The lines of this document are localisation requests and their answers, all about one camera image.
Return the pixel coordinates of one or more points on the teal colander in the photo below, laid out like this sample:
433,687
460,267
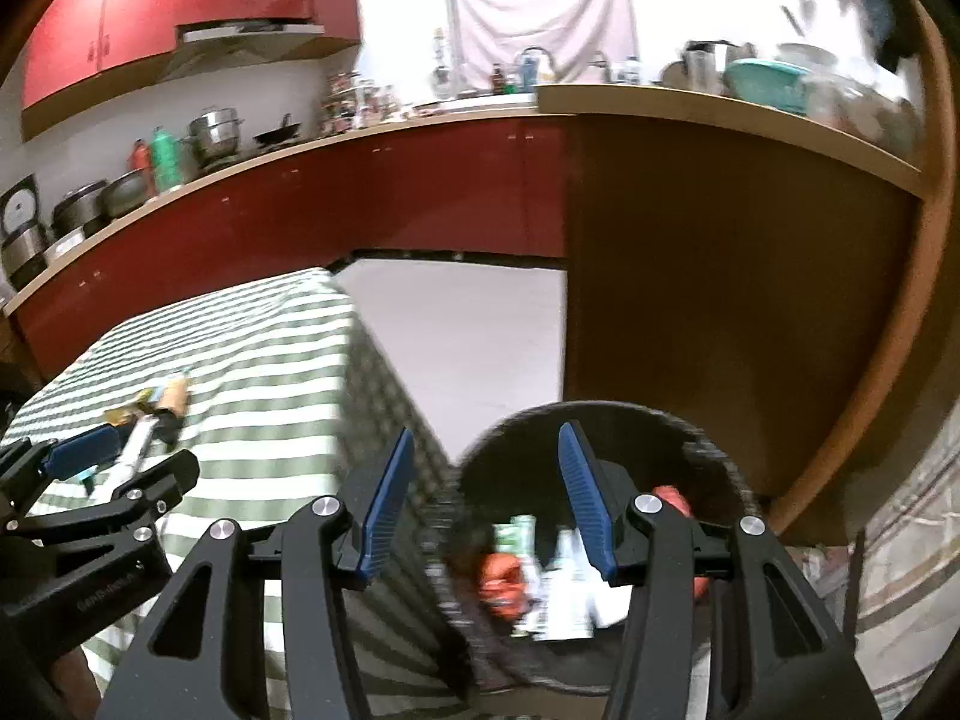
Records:
769,86

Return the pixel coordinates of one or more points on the wooden bar counter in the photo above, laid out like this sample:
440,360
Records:
712,255

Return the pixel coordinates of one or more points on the hanging strainer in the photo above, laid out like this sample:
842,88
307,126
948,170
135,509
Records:
441,66

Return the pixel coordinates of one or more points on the orange plastic bag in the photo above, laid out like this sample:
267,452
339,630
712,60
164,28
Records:
501,576

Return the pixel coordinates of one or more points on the tall steel faucet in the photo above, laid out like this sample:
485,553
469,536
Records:
536,60

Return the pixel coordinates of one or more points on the blue bottle by sink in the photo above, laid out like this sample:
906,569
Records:
529,72

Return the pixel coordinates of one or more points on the white bowl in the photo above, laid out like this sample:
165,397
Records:
806,56

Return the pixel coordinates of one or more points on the black cooking pot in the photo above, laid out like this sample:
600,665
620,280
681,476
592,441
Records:
79,208

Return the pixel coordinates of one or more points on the black wok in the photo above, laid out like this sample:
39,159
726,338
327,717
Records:
277,135

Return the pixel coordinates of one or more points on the brown bottle by sink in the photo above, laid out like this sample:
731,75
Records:
496,79

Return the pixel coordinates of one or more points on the black trash bin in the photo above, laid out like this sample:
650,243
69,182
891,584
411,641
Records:
510,457

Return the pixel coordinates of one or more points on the light blue wrapper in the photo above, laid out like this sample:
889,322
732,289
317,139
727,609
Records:
154,394

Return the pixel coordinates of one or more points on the steel steamer pot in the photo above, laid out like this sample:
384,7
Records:
217,135

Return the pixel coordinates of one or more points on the white plastic bottle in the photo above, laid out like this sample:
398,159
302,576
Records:
631,71

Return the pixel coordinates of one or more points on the green checked tablecloth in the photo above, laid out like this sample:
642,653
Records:
262,360

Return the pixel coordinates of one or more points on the red thermos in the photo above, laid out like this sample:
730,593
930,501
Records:
140,161

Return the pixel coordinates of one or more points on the brown glass bottle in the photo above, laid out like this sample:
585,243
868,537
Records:
176,392

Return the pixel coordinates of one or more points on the green and white wrapper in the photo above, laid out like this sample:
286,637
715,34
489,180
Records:
517,534

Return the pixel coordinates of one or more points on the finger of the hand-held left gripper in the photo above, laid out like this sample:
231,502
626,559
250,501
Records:
82,451
169,474

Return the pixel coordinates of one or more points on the pink curtain cloth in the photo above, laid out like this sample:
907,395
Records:
544,30

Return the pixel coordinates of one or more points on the white printed packet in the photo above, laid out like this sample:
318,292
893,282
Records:
562,596

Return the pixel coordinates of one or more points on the green thermos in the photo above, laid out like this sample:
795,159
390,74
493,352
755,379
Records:
166,159

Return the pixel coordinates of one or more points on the clear plastic cup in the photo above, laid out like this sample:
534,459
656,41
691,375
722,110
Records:
697,73

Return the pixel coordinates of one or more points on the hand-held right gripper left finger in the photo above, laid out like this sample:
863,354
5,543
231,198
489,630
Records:
386,510

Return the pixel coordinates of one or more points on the red wall cabinets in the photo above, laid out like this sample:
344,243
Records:
150,7

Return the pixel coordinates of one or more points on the person's left forearm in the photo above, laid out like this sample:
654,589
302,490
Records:
71,656

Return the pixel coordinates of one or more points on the red base cabinets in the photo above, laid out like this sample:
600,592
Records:
337,187

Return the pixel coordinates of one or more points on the dark grey pot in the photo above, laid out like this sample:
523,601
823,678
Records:
124,193

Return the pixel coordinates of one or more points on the range hood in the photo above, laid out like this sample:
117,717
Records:
247,34

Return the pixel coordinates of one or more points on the yellow foil wrapper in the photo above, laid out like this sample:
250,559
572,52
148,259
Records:
124,414

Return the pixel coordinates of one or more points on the short steel faucet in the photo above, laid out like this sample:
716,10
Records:
600,67

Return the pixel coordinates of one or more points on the silver rice cooker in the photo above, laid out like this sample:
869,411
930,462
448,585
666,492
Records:
22,232

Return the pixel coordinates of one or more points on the clear plastic containers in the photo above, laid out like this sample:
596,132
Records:
862,111

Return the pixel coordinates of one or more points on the steel kettle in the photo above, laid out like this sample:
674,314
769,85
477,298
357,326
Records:
720,60

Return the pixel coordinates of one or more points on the striped cloth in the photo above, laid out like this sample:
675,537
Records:
915,562

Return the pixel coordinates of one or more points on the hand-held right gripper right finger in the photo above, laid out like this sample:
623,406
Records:
589,510

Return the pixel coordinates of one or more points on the spice rack with bottles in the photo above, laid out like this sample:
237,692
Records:
349,101

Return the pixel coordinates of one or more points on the red plastic bag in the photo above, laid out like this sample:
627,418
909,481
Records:
671,502

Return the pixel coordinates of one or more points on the wooden door frame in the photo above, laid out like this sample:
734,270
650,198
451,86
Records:
922,277

